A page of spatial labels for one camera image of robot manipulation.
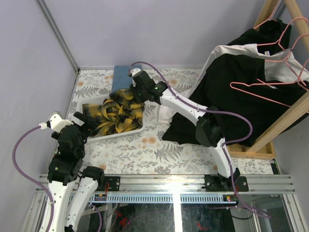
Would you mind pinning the grey slotted cable duct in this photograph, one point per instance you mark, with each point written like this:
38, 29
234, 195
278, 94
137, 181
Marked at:
163, 198

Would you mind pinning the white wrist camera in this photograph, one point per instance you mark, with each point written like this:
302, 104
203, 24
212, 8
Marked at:
55, 122
135, 72

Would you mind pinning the aluminium corner frame post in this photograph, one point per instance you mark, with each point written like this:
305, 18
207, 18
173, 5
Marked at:
58, 35

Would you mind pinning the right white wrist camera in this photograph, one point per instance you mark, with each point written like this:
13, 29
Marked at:
135, 72

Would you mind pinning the front black shirt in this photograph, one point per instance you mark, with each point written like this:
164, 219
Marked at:
214, 90

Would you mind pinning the yellow plaid shirt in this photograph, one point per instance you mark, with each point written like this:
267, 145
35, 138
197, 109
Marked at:
116, 114

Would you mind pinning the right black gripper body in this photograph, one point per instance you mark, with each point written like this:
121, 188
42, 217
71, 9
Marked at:
139, 94

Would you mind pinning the white shirt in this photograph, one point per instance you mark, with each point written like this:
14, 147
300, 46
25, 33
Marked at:
281, 66

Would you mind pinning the pink wire hanger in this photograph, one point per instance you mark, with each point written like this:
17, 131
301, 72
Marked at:
280, 93

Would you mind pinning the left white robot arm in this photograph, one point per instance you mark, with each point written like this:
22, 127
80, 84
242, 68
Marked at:
66, 210

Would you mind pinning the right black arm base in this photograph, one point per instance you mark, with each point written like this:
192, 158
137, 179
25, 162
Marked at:
216, 183

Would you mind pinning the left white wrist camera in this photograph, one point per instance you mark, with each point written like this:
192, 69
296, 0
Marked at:
55, 122

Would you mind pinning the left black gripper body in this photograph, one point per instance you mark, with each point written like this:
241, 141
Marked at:
78, 124

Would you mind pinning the aluminium mounting rail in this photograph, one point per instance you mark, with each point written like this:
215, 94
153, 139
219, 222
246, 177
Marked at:
192, 183

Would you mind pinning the folded blue cloth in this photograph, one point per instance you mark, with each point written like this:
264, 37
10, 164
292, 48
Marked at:
121, 80

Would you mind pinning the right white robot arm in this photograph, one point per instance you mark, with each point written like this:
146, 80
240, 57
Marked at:
208, 127

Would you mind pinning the white plastic basket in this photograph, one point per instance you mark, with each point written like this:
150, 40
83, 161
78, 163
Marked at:
100, 99

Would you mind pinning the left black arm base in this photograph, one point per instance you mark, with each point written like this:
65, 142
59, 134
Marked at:
111, 184

